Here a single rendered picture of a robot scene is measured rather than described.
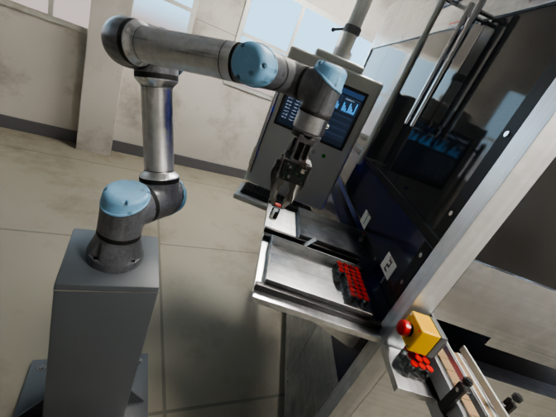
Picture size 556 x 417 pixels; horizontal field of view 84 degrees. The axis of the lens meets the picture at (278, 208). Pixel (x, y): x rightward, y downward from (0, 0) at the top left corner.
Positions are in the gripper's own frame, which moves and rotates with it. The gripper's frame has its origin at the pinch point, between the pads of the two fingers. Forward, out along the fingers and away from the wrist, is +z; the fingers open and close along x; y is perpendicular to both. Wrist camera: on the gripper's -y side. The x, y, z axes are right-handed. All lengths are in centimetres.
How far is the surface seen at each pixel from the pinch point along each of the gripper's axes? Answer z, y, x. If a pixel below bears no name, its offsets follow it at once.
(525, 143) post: -35, 9, 43
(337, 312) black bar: 24.4, 6.2, 27.1
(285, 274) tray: 25.5, -5.6, 11.4
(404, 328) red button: 13.8, 17.5, 38.8
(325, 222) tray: 25, -55, 31
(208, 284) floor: 113, -92, -14
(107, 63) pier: 20, -226, -167
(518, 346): 13, 11, 77
